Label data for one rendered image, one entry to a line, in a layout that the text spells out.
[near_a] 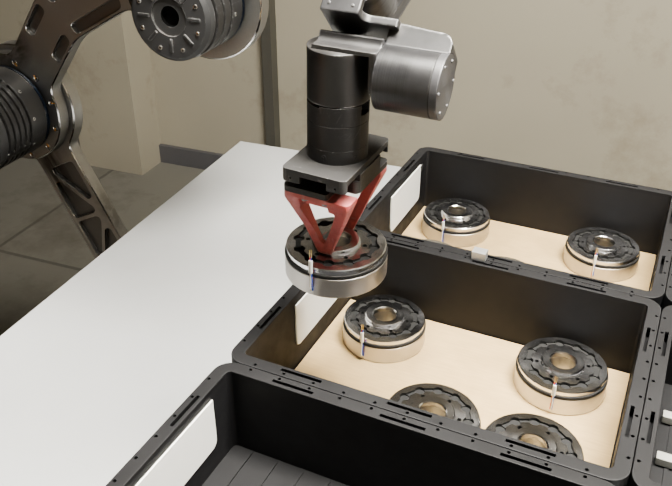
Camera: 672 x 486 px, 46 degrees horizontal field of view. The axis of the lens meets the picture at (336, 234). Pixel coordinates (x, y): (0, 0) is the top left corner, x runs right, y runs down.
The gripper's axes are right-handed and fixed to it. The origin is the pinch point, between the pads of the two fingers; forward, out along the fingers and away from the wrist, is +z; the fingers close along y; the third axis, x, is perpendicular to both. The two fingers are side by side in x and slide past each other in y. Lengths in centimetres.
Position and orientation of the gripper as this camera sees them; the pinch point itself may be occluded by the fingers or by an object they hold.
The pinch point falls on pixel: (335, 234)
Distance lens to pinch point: 78.4
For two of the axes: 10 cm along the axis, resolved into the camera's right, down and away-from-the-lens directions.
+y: 4.4, -4.8, 7.6
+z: -0.2, 8.4, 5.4
